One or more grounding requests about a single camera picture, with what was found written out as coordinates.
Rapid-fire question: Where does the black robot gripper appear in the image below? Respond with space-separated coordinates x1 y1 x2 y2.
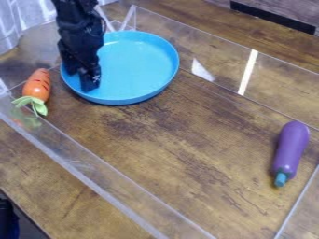
51 0 103 92

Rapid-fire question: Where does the black bar on table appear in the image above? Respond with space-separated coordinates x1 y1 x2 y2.
231 0 316 35

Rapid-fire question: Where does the clear acrylic enclosure wall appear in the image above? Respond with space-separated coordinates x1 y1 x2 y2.
0 0 319 239

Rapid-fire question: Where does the purple toy eggplant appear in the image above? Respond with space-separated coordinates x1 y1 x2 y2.
272 121 310 188

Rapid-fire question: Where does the blue round plate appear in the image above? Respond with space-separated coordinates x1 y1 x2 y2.
60 31 179 105

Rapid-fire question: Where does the orange toy carrot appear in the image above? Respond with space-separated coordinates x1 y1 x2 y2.
12 68 51 117

